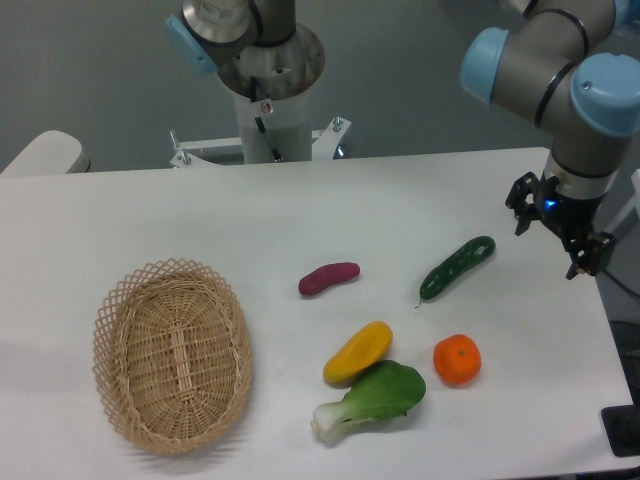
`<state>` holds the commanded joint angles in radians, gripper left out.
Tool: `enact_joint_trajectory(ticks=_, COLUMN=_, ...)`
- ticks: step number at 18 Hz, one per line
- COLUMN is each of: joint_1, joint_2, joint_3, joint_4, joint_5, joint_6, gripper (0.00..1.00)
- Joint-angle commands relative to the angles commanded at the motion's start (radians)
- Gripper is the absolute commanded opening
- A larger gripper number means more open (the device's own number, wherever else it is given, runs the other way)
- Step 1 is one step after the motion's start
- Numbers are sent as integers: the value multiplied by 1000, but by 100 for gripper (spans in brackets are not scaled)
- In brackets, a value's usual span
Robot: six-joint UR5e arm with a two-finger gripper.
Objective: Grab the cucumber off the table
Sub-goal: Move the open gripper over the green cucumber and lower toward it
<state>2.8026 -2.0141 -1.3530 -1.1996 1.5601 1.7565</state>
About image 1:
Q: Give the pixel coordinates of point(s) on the woven wicker basket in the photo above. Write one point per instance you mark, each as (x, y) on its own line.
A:
(172, 357)

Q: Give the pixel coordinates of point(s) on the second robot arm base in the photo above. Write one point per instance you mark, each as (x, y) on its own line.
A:
(258, 49)

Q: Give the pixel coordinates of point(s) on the green cucumber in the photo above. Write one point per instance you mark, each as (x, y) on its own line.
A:
(468, 256)

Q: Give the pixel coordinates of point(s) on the purple sweet potato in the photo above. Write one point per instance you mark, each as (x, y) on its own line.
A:
(327, 276)

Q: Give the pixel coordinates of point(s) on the black device at table edge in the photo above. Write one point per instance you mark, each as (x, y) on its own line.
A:
(622, 429)

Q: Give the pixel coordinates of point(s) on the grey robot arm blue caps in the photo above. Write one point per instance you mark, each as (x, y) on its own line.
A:
(547, 73)

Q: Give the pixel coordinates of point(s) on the yellow mango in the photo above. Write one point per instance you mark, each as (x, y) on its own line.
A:
(362, 350)

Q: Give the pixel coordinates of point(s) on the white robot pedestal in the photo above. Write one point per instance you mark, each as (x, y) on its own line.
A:
(270, 131)

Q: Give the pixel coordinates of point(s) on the orange tangerine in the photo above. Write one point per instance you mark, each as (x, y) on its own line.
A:
(457, 359)

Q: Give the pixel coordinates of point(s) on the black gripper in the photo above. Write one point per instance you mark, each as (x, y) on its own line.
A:
(569, 219)

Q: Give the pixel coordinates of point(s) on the white chair armrest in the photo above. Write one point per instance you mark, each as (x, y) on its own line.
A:
(51, 153)

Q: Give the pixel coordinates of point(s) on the green bok choy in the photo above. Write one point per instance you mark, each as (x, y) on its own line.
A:
(386, 390)

